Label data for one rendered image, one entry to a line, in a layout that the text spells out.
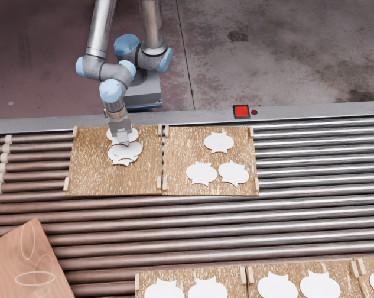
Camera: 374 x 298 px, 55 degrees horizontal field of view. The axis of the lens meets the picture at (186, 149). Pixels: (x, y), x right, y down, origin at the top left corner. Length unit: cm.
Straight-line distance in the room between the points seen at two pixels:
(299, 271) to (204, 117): 81
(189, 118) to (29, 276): 95
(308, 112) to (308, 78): 146
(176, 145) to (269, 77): 174
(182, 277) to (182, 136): 63
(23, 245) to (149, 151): 63
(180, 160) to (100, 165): 35
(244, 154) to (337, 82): 186
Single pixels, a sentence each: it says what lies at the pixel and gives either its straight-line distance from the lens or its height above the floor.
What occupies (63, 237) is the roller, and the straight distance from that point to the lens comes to 157.
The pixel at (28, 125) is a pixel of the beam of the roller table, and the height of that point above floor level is 92.
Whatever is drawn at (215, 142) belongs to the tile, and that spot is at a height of 95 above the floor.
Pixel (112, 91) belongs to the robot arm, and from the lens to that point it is 131.
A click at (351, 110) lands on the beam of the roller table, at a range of 197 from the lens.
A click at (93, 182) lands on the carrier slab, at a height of 94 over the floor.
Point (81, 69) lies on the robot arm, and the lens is 146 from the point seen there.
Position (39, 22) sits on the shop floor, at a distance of 393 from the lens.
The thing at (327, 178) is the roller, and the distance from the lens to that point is 171.
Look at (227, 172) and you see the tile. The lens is 158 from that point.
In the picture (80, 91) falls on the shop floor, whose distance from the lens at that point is 319.
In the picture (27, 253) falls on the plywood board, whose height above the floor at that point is 104.
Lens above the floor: 235
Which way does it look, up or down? 59 degrees down
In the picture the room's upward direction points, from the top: straight up
